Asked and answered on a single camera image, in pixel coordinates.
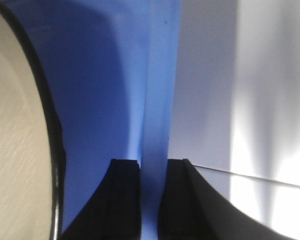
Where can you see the beige plate black rim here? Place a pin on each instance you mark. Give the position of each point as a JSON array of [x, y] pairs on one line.
[[32, 158]]

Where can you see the blue plastic tray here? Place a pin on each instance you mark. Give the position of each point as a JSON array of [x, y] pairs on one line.
[[111, 69]]

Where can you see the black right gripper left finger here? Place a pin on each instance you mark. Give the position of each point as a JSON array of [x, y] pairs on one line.
[[114, 210]]

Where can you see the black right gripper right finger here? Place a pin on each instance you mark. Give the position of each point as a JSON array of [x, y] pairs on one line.
[[202, 203]]

